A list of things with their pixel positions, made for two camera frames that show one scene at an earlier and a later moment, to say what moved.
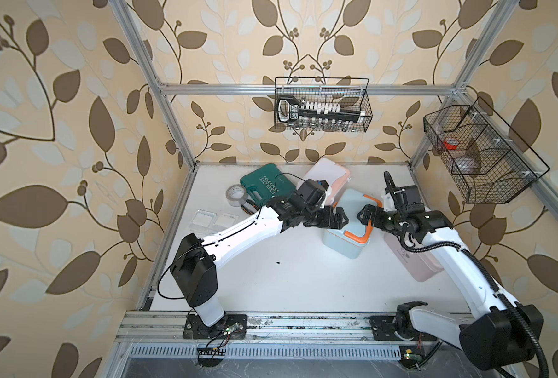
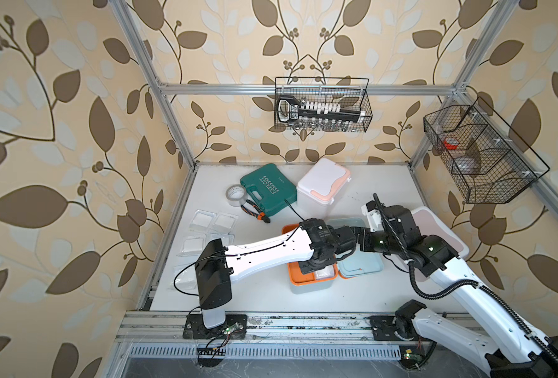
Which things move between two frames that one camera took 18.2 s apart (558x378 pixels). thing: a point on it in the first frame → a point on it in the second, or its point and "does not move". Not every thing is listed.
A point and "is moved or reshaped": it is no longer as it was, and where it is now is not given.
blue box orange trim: [351, 240] is moved or reshaped
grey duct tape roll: [236, 195] does not move
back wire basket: [326, 104] does not move
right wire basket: [489, 161] does not move
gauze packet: [223, 221] does not move
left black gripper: [326, 220] → [330, 261]
